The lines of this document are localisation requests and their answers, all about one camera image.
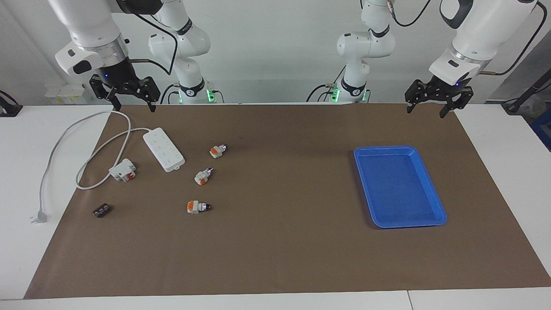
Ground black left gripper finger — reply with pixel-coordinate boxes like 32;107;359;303
405;79;433;114
439;86;474;119

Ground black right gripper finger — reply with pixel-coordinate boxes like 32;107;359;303
133;76;161;113
89;74;122;112

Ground white box stack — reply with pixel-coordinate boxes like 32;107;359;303
44;83;89;105

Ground white power strip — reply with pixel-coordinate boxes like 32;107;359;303
143;127;186;173

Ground black stand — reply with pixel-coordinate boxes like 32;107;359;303
501;69;551;116

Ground blue crate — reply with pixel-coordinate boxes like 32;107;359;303
530;108;551;152

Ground black table clamp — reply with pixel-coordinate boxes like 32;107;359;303
0;90;23;118

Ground blue plastic tray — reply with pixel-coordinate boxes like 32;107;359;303
353;145;448;229

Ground brown paper table mat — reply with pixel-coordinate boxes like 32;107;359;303
24;102;551;300

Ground black arm base cable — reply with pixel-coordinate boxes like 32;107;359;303
306;82;341;103
160;83;179;105

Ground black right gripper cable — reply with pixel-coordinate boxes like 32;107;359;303
127;11;179;76

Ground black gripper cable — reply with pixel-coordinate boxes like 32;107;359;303
127;11;179;76
385;0;548;77

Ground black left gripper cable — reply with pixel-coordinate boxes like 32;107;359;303
385;0;548;77

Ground white red switch block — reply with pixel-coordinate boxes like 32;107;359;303
108;158;136;182

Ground white power cable with plug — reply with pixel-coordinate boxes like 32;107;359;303
30;111;151;224

